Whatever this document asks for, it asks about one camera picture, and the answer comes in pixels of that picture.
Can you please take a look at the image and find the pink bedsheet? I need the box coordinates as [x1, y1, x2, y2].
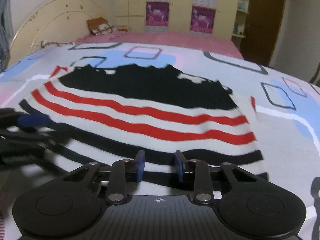
[74, 31, 243, 60]

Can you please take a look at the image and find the cream arched headboard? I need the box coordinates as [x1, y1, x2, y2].
[8, 0, 112, 66]

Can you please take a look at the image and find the lower right purple poster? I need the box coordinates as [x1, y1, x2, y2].
[190, 6, 216, 34]

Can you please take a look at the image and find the striped knit sweater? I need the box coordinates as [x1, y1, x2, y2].
[18, 64, 268, 187]

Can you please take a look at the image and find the cream wardrobe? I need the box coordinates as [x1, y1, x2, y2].
[114, 0, 238, 40]

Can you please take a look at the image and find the orange patterned pillow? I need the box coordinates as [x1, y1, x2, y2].
[87, 17, 117, 36]

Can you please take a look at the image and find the floral pillow near headboard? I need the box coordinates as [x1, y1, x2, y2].
[40, 41, 75, 48]

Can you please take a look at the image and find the grey hanging cloth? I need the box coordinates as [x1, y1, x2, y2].
[1, 0, 13, 72]

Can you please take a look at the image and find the lower left purple poster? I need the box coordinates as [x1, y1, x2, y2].
[145, 2, 170, 27]

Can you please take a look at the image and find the cream wall shelf unit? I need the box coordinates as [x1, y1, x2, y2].
[232, 0, 249, 50]

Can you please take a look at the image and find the patterned grey bedsheet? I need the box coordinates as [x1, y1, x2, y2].
[1, 43, 319, 239]

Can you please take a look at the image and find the dark wooden door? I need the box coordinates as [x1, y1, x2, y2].
[240, 0, 285, 66]

